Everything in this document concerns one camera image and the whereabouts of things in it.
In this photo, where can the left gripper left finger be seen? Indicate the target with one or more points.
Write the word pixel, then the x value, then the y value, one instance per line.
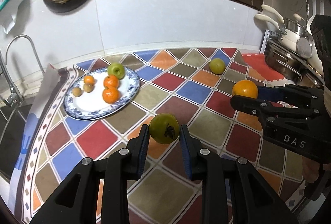
pixel 75 199

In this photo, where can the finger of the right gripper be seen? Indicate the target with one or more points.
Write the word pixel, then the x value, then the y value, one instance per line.
pixel 284 93
pixel 306 109

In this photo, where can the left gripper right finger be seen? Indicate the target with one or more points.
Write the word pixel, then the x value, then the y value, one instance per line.
pixel 253 200

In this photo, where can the small orange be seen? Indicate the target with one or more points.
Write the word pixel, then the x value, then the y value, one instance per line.
pixel 245 88
pixel 88 79

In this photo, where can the yellow-green pear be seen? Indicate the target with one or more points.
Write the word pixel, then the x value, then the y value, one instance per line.
pixel 217 66

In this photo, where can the brown kiwi front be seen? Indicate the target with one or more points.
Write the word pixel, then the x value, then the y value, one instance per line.
pixel 76 91

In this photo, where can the brown kiwi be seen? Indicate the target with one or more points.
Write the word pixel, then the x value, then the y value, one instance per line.
pixel 76 91
pixel 87 87

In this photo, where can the large orange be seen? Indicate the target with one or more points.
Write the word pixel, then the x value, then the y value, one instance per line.
pixel 111 81
pixel 110 96

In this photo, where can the small green persimmon front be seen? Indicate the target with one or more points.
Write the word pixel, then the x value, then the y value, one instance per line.
pixel 164 128

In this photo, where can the brown kiwi back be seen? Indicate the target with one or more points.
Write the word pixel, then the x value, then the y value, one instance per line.
pixel 87 87

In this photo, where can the green apple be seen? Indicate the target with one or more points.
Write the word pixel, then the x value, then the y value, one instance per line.
pixel 117 70

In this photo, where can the chrome kitchen faucet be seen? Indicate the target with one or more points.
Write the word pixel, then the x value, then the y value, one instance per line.
pixel 15 95

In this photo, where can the steel pot lower rack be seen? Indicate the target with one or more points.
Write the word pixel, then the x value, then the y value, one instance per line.
pixel 292 66

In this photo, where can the metal skimmer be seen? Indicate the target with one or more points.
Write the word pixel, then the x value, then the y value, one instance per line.
pixel 304 47

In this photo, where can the red striped cloth mat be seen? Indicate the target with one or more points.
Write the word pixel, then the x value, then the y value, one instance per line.
pixel 260 71

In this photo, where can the white pot rack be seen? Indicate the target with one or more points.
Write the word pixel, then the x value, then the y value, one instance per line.
pixel 269 37

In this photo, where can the blue white porcelain plate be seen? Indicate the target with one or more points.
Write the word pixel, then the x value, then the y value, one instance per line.
pixel 81 105

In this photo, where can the stainless steel sink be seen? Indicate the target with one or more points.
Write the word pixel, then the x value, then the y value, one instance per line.
pixel 13 129

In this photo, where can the colourful diamond pattern mat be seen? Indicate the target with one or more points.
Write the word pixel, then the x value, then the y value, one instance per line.
pixel 174 81

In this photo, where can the thin gooseneck water tap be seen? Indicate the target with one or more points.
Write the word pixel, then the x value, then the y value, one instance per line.
pixel 21 57

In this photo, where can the cream handled saucepan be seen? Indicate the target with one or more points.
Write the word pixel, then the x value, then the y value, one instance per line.
pixel 289 31

